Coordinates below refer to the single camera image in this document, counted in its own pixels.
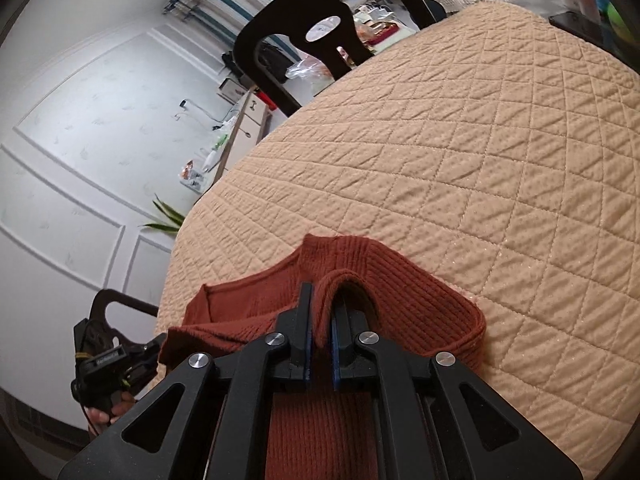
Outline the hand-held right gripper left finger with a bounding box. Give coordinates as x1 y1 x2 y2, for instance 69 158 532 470
57 282 313 480

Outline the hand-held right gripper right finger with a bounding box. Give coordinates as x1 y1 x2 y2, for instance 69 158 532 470
330 300 583 480

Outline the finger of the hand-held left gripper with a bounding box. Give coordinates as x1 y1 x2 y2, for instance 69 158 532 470
127 335 166 388

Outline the rust red knitted sweater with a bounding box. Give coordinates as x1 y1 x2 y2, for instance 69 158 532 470
157 234 487 480

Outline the person's left hand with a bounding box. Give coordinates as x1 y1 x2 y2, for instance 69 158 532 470
84 392 137 433

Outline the dark wooden chair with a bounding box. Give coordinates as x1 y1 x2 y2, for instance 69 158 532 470
92 288 161 336
233 0 446 116

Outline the green potted plant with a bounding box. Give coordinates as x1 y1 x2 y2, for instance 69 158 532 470
142 192 188 233

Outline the low white sideboard cabinet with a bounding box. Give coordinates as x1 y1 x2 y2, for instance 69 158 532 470
192 92 273 196

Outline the beige quilted table cover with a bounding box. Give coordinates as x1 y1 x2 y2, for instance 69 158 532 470
155 0 640 480

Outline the white plastic bag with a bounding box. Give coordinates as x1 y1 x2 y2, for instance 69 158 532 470
285 55 336 83

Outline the black phone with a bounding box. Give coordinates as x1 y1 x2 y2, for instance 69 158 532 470
548 10 621 53

